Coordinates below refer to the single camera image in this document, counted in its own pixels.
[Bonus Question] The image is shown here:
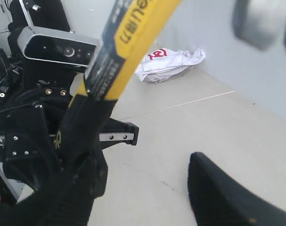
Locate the yellow black claw hammer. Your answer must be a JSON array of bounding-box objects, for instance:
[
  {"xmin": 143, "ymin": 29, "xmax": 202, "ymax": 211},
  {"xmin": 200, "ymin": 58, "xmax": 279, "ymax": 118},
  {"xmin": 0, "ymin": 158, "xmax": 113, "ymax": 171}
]
[{"xmin": 54, "ymin": 0, "xmax": 179, "ymax": 165}]

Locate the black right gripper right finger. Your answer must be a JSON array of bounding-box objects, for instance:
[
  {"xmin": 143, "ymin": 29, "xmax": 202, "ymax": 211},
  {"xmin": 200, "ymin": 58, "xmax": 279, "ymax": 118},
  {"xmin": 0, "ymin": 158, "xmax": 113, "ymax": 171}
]
[{"xmin": 187, "ymin": 152, "xmax": 286, "ymax": 226}]

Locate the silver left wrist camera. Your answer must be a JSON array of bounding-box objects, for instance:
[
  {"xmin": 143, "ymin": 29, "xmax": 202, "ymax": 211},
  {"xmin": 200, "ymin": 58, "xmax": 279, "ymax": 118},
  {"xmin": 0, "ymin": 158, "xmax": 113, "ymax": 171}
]
[{"xmin": 17, "ymin": 26, "xmax": 99, "ymax": 67}]

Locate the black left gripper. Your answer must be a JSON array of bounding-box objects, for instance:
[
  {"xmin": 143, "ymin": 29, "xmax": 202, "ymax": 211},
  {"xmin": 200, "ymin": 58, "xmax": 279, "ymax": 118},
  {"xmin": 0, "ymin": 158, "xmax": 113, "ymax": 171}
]
[{"xmin": 0, "ymin": 61, "xmax": 140, "ymax": 186}]

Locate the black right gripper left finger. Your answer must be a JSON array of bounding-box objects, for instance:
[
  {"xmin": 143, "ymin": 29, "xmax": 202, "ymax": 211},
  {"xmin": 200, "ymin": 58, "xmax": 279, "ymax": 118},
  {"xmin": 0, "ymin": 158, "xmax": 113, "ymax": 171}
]
[{"xmin": 0, "ymin": 147, "xmax": 108, "ymax": 226}]

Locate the white cloth with red logo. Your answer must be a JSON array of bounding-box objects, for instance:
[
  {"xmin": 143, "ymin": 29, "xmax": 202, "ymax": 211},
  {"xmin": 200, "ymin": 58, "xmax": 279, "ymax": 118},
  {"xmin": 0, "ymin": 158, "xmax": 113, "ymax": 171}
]
[{"xmin": 135, "ymin": 48, "xmax": 205, "ymax": 83}]

